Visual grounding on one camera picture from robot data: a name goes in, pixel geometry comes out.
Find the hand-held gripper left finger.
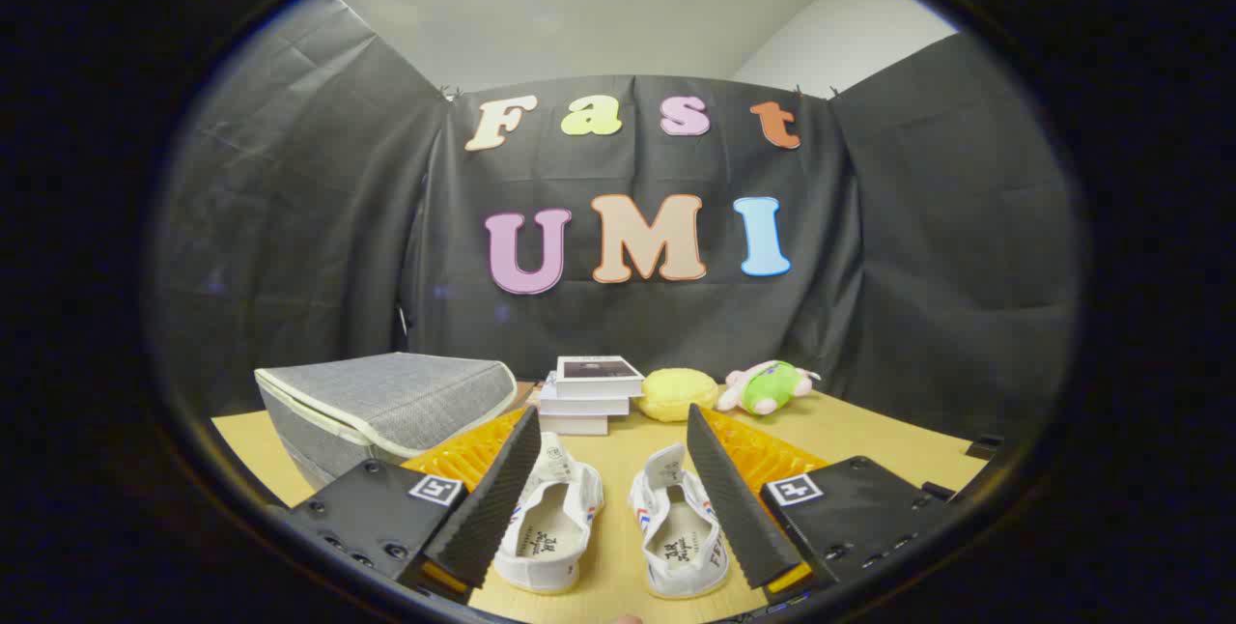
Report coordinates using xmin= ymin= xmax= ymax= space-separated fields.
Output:
xmin=280 ymin=405 xmax=544 ymax=606

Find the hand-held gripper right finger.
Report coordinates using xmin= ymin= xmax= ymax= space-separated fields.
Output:
xmin=684 ymin=402 xmax=962 ymax=606

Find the white canvas shoe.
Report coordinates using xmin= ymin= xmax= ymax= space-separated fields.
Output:
xmin=630 ymin=442 xmax=732 ymax=601
xmin=492 ymin=431 xmax=605 ymax=596

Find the grey fabric storage box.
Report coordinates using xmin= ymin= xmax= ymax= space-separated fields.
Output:
xmin=254 ymin=352 xmax=520 ymax=491

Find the pink and green plush toy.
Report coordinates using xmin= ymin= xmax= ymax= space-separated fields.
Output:
xmin=716 ymin=359 xmax=822 ymax=416

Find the yellow round plush toy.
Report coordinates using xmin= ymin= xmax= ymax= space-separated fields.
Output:
xmin=637 ymin=368 xmax=720 ymax=423

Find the plain white book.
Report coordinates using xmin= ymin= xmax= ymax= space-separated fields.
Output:
xmin=538 ymin=381 xmax=632 ymax=418

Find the white book with portrait cover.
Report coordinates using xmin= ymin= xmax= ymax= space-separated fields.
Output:
xmin=555 ymin=355 xmax=645 ymax=401

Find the black backdrop cloth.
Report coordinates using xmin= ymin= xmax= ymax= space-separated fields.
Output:
xmin=145 ymin=0 xmax=1084 ymax=443

